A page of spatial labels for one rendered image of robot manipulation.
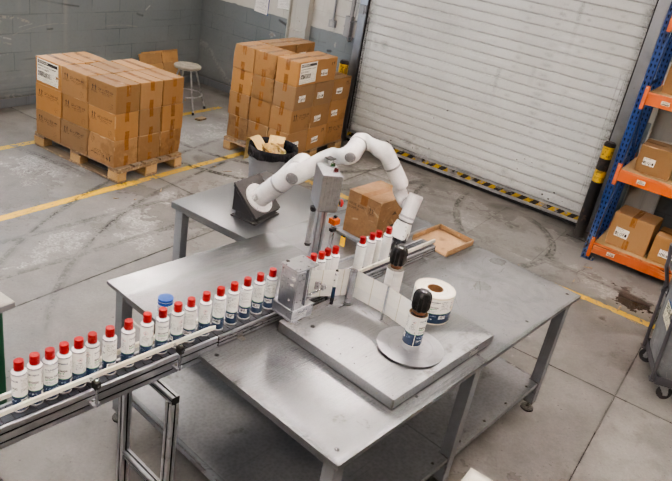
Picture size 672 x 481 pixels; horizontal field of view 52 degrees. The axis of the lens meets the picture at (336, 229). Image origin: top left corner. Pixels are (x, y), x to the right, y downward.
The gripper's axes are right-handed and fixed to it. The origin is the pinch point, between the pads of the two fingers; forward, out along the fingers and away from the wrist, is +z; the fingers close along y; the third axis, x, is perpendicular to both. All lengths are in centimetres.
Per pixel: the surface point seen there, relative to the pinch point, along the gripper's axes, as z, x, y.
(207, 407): 105, -77, -19
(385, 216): -11.7, 9.1, -18.4
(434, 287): 4, -29, 46
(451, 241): -10, 60, 3
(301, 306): 31, -83, 15
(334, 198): -19, -71, 0
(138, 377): 67, -154, 6
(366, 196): -18.4, -0.6, -29.6
